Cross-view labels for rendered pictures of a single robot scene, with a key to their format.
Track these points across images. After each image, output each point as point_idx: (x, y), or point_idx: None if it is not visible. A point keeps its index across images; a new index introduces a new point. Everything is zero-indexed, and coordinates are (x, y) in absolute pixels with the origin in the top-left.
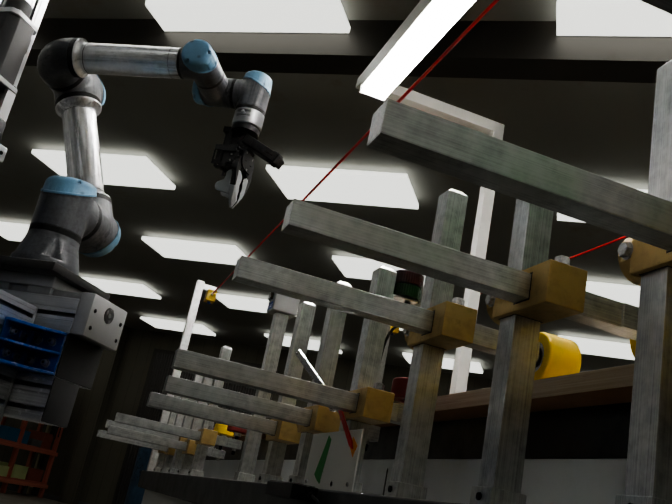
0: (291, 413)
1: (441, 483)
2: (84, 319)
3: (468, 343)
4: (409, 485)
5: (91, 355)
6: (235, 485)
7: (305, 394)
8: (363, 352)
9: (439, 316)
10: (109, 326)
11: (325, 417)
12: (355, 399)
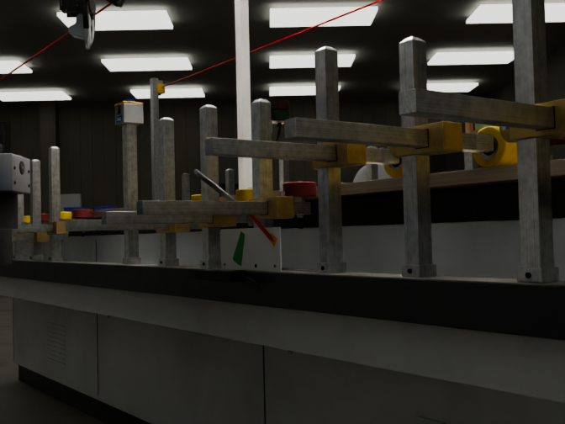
0: (198, 217)
1: (318, 244)
2: (8, 177)
3: (363, 164)
4: (335, 263)
5: (13, 202)
6: (133, 269)
7: (234, 211)
8: (260, 168)
9: (342, 150)
10: (23, 176)
11: (225, 215)
12: (266, 205)
